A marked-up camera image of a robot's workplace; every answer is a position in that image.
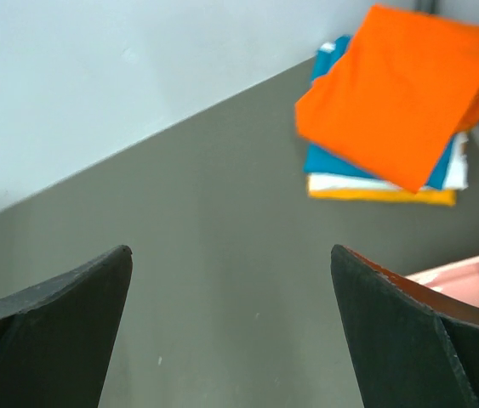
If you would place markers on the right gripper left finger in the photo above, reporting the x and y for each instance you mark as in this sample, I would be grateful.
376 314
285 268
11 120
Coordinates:
57 337

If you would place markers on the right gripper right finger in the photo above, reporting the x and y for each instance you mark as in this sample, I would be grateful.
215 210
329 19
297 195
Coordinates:
409 345

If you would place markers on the orange t shirt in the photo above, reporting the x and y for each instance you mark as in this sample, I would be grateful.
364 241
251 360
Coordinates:
406 84

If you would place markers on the folded yellow t shirt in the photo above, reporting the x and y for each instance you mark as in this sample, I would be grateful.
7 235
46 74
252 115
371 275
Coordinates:
445 198

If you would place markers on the folded blue t shirt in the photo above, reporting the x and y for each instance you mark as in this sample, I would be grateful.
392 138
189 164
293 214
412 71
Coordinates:
450 173

